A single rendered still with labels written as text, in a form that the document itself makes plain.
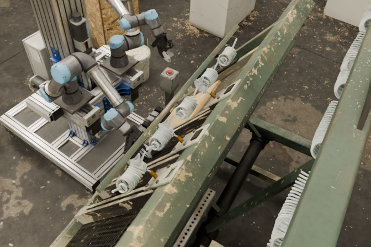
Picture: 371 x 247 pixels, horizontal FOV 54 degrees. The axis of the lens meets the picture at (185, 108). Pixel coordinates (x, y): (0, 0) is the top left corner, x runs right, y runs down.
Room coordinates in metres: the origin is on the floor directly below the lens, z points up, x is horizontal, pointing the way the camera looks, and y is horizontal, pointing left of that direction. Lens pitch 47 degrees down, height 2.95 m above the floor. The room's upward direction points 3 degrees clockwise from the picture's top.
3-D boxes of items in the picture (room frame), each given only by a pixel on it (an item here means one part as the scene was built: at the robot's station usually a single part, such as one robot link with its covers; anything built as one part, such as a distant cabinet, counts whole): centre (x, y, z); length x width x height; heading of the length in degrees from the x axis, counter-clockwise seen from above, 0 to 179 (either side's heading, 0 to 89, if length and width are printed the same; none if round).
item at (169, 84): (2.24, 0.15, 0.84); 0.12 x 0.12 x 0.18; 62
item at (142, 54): (3.19, 0.57, 0.24); 0.32 x 0.30 x 0.47; 147
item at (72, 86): (1.80, 0.82, 1.20); 0.13 x 0.12 x 0.14; 144
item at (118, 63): (2.22, 0.55, 1.09); 0.15 x 0.15 x 0.10
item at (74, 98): (1.80, 0.82, 1.09); 0.15 x 0.15 x 0.10
